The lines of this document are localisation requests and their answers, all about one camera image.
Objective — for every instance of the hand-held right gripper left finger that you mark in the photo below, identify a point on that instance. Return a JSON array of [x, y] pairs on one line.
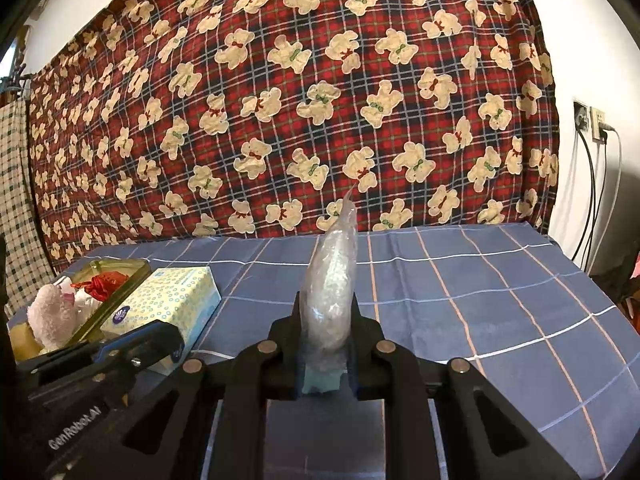
[[302, 375]]

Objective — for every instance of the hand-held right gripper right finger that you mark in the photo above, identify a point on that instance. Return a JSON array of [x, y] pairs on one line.
[[354, 365]]

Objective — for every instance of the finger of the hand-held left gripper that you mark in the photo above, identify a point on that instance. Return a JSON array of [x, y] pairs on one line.
[[100, 375], [145, 342]]

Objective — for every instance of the rectangular gold tin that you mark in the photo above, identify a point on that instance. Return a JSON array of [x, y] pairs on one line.
[[115, 305]]

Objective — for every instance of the yellow patterned tissue box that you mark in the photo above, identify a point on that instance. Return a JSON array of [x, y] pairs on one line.
[[170, 300]]

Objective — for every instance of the red knot ornament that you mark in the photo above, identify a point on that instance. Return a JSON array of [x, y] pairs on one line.
[[105, 285]]

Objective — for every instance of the white cloth with pink edge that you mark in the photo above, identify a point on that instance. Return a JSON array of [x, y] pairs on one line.
[[80, 300]]

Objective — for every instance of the pale pink plush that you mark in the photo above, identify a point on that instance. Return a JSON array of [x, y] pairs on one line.
[[50, 315]]

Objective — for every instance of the yellow sponge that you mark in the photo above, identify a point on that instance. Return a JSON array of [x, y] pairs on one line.
[[25, 342]]

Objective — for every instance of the clear plastic bag pack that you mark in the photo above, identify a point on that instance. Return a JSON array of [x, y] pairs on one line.
[[330, 285]]

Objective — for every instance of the blue checked tablecloth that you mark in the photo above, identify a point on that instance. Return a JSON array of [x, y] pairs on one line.
[[500, 310]]

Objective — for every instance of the beige checked cloth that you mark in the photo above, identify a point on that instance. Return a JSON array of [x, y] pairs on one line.
[[20, 210]]

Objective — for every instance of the red plaid bear blanket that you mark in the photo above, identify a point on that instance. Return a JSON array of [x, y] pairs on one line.
[[300, 85]]

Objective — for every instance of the dark wall socket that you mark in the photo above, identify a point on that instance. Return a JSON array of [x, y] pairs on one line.
[[581, 115]]

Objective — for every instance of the white wall socket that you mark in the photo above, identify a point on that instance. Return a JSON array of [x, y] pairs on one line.
[[598, 124]]

